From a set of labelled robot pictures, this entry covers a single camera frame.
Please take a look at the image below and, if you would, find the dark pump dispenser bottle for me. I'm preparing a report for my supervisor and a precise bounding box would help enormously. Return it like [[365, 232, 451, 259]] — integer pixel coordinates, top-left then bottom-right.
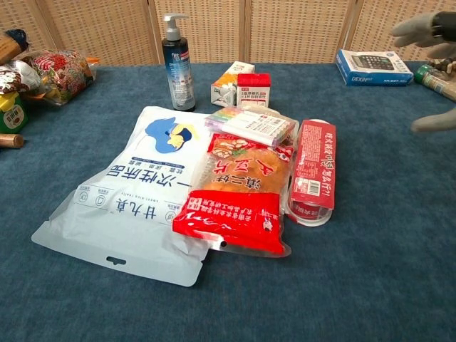
[[162, 13, 197, 113]]

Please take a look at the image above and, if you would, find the white disposable bedding bag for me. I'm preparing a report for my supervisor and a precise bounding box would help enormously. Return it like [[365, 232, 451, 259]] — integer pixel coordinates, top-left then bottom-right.
[[31, 105, 215, 288]]

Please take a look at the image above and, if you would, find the woven folding screen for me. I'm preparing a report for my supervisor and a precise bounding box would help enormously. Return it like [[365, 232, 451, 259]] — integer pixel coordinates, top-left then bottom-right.
[[0, 0, 456, 67]]

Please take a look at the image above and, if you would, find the colourful marker pen pack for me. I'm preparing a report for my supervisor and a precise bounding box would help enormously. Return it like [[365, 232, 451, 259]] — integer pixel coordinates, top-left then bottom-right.
[[204, 105, 299, 147]]

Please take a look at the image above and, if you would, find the red shrimp chips snack bag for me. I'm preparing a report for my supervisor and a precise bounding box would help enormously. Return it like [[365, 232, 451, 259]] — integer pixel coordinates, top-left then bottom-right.
[[172, 132, 296, 258]]

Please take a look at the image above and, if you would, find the red patterned snack bag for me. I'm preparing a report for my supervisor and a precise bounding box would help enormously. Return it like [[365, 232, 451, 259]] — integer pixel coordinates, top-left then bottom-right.
[[30, 49, 98, 106]]

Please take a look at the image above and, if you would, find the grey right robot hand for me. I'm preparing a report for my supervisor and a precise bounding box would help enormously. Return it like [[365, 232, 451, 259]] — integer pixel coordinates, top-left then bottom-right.
[[390, 11, 456, 134]]

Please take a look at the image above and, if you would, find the copper coloured tube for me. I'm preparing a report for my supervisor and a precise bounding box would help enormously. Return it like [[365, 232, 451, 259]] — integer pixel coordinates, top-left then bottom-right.
[[0, 133, 26, 150]]

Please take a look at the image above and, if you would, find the long wooden box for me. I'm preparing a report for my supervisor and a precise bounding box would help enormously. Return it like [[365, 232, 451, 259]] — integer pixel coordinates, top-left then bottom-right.
[[0, 31, 26, 66]]

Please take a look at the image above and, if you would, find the orange white juice carton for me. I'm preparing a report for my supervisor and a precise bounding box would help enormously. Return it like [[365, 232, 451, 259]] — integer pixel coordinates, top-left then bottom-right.
[[210, 61, 256, 108]]

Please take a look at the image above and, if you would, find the red white small box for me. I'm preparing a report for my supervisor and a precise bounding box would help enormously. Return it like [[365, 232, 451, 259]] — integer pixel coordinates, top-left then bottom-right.
[[237, 73, 271, 109]]

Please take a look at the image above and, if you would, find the brown white snack bag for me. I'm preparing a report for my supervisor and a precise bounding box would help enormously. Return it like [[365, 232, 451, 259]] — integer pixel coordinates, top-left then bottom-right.
[[0, 60, 43, 95]]

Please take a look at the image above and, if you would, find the yellow green can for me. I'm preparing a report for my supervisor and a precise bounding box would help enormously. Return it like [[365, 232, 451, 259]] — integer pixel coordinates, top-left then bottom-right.
[[0, 91, 30, 135]]

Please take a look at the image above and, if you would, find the red sleeve cup pack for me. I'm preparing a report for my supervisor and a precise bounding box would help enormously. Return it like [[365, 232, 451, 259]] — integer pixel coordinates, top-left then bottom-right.
[[286, 119, 337, 227]]

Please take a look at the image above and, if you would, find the blue boxed calculator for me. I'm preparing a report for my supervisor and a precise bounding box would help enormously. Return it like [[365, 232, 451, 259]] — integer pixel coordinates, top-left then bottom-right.
[[335, 48, 415, 87]]

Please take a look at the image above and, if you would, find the green cap spice bottle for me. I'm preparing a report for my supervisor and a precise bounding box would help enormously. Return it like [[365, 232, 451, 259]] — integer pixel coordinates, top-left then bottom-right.
[[413, 63, 456, 104]]

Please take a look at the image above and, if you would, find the dark blue small item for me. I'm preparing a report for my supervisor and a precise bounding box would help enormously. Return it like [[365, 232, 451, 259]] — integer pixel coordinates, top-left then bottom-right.
[[5, 28, 30, 51]]

